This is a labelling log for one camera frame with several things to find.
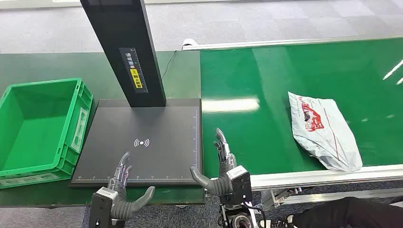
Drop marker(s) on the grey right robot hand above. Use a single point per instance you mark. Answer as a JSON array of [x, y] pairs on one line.
[[224, 157]]

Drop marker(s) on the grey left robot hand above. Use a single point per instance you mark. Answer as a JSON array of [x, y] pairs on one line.
[[121, 176]]

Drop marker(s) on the grey package with red print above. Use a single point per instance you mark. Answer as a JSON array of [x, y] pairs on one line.
[[324, 138]]

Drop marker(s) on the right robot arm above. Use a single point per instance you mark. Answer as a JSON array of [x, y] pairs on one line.
[[239, 218]]

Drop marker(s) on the black inbound scanner machine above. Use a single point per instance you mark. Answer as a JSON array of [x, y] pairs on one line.
[[151, 157]]

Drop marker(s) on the green conveyor belt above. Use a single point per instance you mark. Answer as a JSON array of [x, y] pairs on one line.
[[267, 94]]

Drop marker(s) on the white conveyor end cap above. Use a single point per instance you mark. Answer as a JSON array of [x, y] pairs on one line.
[[189, 42]]

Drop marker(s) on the green plastic crate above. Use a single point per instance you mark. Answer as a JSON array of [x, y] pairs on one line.
[[37, 132]]

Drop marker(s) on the person's leg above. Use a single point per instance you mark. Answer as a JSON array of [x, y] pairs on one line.
[[346, 214]]

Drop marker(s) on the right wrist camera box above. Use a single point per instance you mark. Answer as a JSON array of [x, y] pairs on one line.
[[240, 184]]

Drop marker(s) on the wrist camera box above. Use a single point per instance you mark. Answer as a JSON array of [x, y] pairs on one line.
[[100, 207], [240, 184]]

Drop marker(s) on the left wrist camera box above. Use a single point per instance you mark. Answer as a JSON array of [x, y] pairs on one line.
[[100, 207]]

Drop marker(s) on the aluminium conveyor frame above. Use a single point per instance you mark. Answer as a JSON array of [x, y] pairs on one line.
[[314, 178]]

